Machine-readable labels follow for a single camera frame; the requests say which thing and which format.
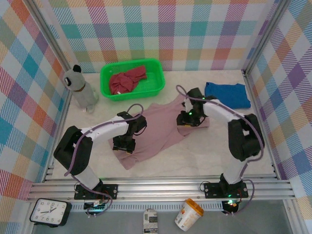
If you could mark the green plastic basket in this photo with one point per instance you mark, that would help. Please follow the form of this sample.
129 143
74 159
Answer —
156 80

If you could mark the red tank top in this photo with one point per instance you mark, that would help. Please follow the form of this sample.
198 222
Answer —
124 81

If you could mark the aluminium side rail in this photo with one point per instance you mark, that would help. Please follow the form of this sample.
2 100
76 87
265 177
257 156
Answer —
252 85
63 117

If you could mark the aluminium cross rail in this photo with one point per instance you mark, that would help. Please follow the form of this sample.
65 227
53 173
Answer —
158 190

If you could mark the blue tank top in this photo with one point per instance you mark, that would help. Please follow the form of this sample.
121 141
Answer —
226 96

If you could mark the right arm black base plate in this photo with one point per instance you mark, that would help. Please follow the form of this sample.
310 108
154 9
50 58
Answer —
212 190

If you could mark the pink tank top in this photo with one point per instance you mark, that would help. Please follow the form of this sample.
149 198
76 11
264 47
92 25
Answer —
158 131

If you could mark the aluminium corner post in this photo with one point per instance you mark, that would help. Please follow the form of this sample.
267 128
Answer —
50 34
266 36

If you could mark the grey plush animal toy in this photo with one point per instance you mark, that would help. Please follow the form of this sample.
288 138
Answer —
80 90

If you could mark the white cup with orange lid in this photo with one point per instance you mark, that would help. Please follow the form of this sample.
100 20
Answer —
187 217

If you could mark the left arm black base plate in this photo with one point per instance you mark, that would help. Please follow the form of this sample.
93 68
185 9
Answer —
109 189

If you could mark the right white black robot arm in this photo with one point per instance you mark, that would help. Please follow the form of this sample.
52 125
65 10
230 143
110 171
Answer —
219 114

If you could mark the black alarm clock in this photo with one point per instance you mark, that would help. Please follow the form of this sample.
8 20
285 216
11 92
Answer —
48 212

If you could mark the black and white carton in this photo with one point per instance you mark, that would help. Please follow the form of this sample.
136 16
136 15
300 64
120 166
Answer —
150 221

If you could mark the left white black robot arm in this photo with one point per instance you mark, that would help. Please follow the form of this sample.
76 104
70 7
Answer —
109 131

